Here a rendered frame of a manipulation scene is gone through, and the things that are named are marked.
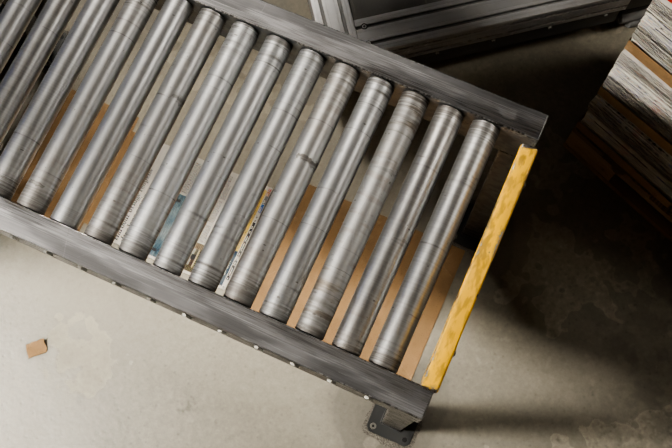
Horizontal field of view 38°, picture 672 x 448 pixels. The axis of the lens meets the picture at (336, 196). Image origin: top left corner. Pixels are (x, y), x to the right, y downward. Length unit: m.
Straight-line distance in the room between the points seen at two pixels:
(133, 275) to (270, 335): 0.25
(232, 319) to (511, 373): 0.98
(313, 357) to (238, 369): 0.83
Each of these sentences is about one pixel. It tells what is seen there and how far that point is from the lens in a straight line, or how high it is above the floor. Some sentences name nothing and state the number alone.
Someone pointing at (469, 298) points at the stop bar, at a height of 0.82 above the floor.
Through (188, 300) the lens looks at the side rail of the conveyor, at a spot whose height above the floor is 0.80.
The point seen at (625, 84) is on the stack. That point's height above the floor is 0.50.
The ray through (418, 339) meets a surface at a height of 0.00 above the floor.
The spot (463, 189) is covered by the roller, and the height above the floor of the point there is 0.80.
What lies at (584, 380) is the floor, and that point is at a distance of 2.42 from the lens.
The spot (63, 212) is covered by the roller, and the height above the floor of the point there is 0.80.
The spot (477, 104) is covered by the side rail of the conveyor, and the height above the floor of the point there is 0.80.
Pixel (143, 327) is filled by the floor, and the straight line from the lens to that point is 2.43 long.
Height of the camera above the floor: 2.35
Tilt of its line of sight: 75 degrees down
